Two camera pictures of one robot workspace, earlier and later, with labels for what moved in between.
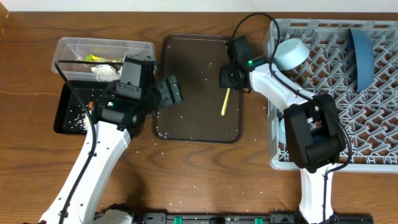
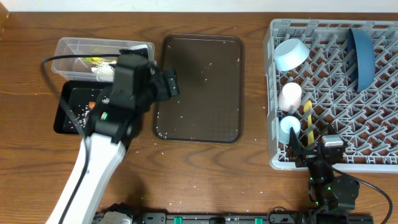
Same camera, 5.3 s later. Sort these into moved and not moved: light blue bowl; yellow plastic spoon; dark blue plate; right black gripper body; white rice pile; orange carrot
Moved: yellow plastic spoon; right black gripper body
Not moved: light blue bowl; orange carrot; dark blue plate; white rice pile
